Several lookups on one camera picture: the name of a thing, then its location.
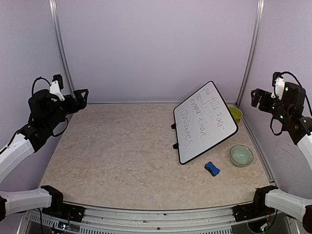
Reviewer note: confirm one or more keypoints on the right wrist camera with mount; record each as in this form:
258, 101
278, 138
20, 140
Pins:
278, 86

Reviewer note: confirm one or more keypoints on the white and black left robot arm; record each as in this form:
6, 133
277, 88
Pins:
47, 112

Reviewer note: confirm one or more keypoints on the white whiteboard with black frame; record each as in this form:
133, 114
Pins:
202, 121

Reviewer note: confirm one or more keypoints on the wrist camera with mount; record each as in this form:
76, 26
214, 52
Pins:
56, 86
278, 86

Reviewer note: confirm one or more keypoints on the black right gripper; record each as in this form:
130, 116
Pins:
263, 106

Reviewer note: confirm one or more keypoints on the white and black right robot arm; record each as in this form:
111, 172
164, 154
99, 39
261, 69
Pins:
286, 104

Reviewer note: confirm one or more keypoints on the blue whiteboard eraser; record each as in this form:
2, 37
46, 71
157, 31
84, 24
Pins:
211, 168

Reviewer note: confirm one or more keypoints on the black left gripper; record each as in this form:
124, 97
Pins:
81, 103

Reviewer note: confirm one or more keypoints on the clear glass bowl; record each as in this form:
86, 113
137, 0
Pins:
241, 156

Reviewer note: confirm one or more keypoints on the front aluminium rail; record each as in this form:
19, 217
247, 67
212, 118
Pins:
217, 220

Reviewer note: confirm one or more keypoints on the yellow-green plastic bowl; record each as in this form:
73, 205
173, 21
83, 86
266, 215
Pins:
236, 113

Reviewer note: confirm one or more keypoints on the aluminium frame post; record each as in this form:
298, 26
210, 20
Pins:
60, 45
252, 51

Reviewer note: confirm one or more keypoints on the right aluminium frame post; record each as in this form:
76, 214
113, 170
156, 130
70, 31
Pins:
252, 51

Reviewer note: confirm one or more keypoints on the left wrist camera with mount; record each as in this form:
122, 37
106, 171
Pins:
56, 86

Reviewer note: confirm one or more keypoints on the left aluminium frame post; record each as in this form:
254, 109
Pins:
60, 45

